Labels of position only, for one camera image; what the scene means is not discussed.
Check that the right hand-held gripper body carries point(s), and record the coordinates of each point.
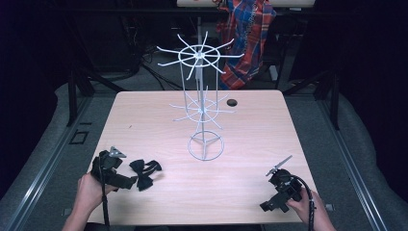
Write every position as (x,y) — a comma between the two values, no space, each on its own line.
(285,189)

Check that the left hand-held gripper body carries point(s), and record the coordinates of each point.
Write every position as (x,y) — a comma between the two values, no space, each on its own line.
(112,176)

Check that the black bow tie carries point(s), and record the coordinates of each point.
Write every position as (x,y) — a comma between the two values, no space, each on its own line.
(141,166)
(144,183)

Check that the person's right hand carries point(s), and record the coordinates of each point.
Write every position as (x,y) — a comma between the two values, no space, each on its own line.
(303,207)

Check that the person's left hand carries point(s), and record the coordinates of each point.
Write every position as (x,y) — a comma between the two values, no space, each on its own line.
(89,192)

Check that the red blue plaid cloth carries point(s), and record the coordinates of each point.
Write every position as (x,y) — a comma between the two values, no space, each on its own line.
(247,38)

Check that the aluminium floor rail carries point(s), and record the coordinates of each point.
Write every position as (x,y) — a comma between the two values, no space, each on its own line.
(352,166)
(48,166)

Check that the black metal frame stand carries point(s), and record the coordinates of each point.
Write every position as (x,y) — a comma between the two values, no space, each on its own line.
(333,99)
(72,96)

